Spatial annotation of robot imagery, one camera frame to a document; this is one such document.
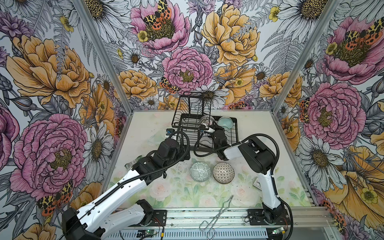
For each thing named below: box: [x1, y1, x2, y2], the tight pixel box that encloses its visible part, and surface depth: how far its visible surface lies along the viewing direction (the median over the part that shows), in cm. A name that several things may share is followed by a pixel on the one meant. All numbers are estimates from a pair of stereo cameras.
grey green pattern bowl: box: [189, 161, 211, 183], surface depth 89 cm
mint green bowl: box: [217, 117, 234, 129], surface depth 109 cm
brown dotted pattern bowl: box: [212, 162, 235, 185], surface depth 87 cm
